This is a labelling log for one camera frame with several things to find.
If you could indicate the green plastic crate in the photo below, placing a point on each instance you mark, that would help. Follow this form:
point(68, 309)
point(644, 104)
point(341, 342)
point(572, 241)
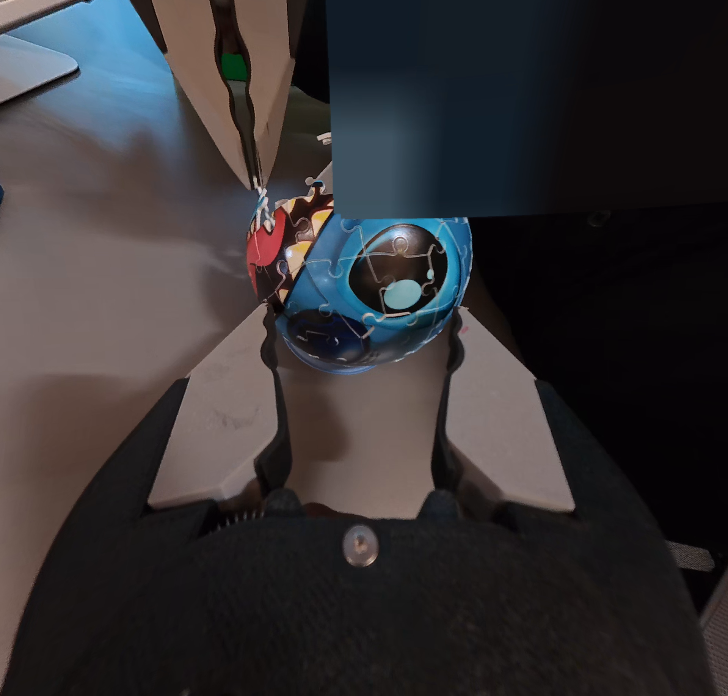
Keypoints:
point(233, 67)

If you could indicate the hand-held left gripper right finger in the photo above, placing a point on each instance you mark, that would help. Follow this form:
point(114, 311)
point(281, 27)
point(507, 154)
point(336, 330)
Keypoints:
point(500, 423)

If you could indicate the white puzzle piece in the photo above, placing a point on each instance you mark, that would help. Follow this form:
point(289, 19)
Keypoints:
point(260, 195)

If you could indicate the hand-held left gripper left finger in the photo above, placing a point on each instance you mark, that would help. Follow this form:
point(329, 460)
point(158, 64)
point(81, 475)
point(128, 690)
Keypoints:
point(222, 417)

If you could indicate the blue puzzle ball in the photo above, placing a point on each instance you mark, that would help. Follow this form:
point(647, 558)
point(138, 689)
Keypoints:
point(364, 286)

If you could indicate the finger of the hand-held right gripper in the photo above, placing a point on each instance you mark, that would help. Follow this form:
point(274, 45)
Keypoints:
point(270, 36)
point(187, 36)

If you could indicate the blue ball stand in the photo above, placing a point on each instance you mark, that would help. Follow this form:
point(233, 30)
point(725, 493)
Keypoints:
point(341, 366)

